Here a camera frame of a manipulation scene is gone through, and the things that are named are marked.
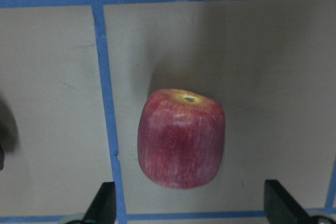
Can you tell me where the light red striped apple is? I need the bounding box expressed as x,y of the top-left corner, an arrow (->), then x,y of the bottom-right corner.
138,89 -> 225,189

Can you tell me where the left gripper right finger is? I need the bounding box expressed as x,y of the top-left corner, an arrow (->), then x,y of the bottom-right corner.
264,179 -> 315,224

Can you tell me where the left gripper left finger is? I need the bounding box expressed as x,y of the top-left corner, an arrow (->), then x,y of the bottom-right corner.
82,182 -> 117,224

